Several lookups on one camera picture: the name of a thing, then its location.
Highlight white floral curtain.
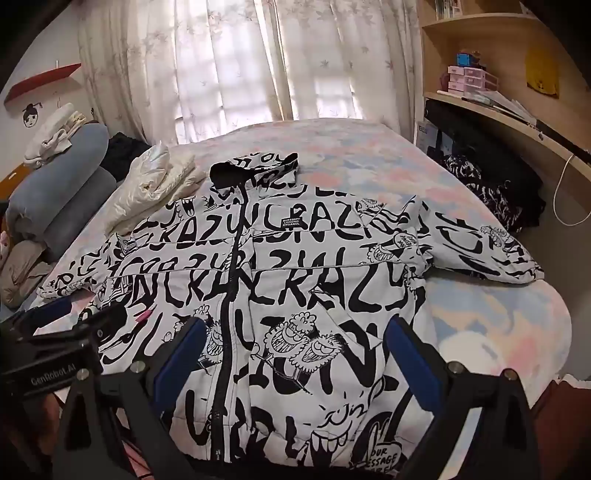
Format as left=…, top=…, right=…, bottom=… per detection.
left=78, top=0, right=426, bottom=144

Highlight cream puffer jacket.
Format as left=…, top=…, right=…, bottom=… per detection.
left=105, top=141, right=208, bottom=236

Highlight beige cloth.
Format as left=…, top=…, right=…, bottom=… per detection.
left=0, top=240, right=56, bottom=310

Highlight blue-grey rolled quilt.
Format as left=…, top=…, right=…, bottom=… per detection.
left=44, top=166, right=118, bottom=250
left=10, top=122, right=109, bottom=217

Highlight pink drawer organizer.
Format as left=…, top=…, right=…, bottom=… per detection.
left=445, top=65, right=502, bottom=95

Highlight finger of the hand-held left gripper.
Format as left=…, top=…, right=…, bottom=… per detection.
left=13, top=296, right=92, bottom=334
left=80, top=305, right=140, bottom=343

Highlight black white printed jacket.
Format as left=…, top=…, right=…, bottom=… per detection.
left=39, top=152, right=546, bottom=480

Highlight pastel bedsheet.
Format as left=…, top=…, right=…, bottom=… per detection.
left=28, top=117, right=573, bottom=480

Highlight black face wall sticker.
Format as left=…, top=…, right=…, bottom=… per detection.
left=21, top=102, right=44, bottom=127

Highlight black clothing pile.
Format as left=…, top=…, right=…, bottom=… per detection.
left=99, top=132, right=151, bottom=183

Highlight stack of papers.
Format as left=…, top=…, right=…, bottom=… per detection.
left=462, top=90, right=539, bottom=123

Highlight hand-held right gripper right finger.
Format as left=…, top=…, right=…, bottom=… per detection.
left=383, top=316, right=541, bottom=480

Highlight white folded clothes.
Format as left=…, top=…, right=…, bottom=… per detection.
left=23, top=102, right=86, bottom=167

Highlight white cable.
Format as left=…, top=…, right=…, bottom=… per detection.
left=553, top=154, right=578, bottom=227

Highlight blue white box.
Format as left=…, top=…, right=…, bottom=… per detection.
left=414, top=121, right=455, bottom=160

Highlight red wall shelf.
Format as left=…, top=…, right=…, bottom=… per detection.
left=4, top=63, right=82, bottom=103

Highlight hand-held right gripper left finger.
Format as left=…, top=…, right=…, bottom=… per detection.
left=51, top=316, right=208, bottom=480

